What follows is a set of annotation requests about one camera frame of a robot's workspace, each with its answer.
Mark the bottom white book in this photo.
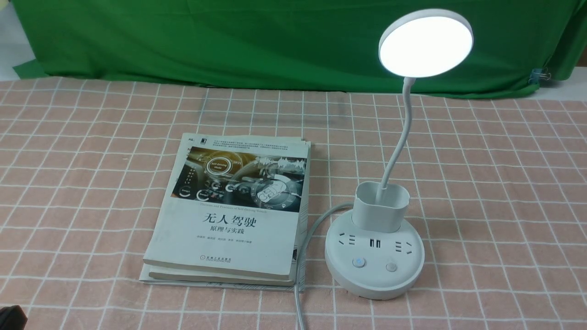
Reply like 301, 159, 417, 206
139, 137, 312, 292

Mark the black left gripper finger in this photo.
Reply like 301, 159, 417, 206
0, 305, 28, 330

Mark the pink checkered tablecloth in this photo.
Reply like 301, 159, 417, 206
0, 78, 587, 330

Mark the top white self-driving book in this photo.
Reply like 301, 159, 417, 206
143, 133, 309, 281

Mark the white lamp power cable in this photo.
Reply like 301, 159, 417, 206
293, 203, 355, 330

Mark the white desk lamp with base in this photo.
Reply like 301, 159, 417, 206
325, 8, 474, 300

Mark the metal binder clip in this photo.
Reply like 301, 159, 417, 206
528, 67, 551, 84

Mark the green backdrop cloth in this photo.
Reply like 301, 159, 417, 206
12, 0, 586, 99

